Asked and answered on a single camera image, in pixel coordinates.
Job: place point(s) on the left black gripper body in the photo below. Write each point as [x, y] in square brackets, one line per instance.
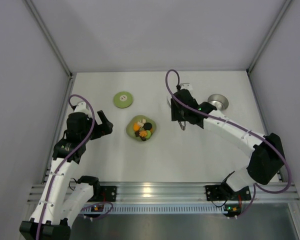
[100, 127]

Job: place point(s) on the right aluminium frame post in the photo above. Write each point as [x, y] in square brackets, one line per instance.
[269, 34]

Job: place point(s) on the metal serving tongs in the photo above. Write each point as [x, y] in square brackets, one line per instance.
[182, 124]

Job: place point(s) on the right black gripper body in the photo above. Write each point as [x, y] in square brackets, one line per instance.
[178, 113]

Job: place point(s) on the white slotted cable duct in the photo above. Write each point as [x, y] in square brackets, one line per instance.
[125, 209]

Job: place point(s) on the aluminium frame post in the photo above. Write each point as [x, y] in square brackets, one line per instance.
[269, 34]
[29, 4]

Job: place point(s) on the green round lid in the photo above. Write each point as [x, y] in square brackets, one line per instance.
[123, 99]

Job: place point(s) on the left aluminium frame post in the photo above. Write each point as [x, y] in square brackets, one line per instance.
[29, 4]

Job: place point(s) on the black sandwich cookie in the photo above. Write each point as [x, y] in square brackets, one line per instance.
[147, 126]

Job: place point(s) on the right black base bracket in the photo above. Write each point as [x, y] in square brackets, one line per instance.
[217, 193]

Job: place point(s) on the left black base bracket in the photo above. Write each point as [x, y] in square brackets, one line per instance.
[107, 193]

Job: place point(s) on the metal bowl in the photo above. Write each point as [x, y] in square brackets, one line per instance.
[219, 101]

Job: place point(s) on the orange swirl cookie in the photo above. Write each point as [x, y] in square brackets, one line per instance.
[142, 135]

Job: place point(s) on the aluminium mounting rail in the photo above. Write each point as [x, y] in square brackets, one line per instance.
[183, 192]

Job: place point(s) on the black base bracket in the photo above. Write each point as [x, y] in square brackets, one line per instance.
[107, 193]
[217, 193]

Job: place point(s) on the beige cube snack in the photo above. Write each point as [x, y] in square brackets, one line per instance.
[140, 124]

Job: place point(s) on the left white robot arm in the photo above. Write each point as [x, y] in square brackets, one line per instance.
[55, 214]

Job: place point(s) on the green square lunch box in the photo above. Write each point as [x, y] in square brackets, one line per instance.
[131, 133]

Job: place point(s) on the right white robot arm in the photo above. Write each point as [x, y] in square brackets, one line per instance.
[265, 152]

